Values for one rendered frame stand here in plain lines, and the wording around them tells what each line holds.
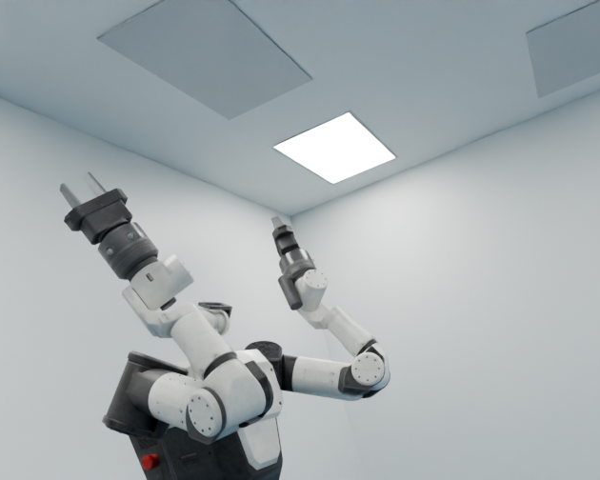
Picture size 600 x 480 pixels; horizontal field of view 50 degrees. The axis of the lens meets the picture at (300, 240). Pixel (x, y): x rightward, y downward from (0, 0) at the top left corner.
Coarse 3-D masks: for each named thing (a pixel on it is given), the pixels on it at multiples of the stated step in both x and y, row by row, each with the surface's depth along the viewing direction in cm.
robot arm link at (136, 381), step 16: (128, 368) 126; (144, 368) 125; (128, 384) 124; (144, 384) 121; (112, 400) 125; (128, 400) 123; (144, 400) 119; (112, 416) 123; (128, 416) 122; (144, 416) 123
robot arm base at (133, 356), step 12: (132, 360) 126; (144, 360) 125; (156, 360) 125; (180, 372) 127; (108, 420) 123; (156, 420) 125; (120, 432) 122; (132, 432) 122; (144, 432) 123; (156, 432) 124
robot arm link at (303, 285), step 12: (300, 264) 170; (312, 264) 172; (288, 276) 169; (300, 276) 169; (312, 276) 165; (324, 276) 166; (288, 288) 167; (300, 288) 167; (312, 288) 163; (324, 288) 164; (288, 300) 166; (300, 300) 165; (312, 300) 166
